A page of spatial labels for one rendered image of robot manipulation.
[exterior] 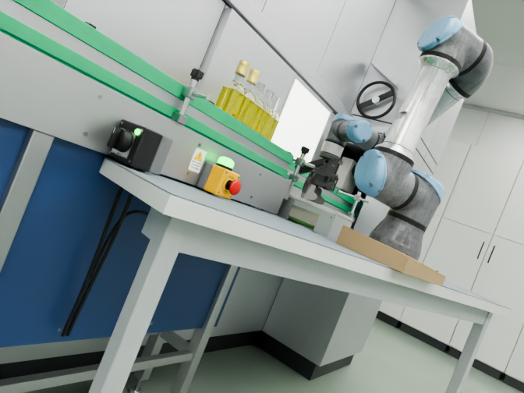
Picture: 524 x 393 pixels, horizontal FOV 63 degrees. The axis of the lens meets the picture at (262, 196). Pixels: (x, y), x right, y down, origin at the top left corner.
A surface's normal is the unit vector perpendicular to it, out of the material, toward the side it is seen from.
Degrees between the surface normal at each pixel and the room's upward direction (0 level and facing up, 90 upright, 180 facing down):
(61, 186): 90
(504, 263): 90
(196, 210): 90
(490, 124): 90
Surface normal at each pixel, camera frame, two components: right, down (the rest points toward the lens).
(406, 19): -0.50, -0.20
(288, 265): 0.60, 0.25
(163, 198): -0.70, -0.29
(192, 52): 0.78, 0.32
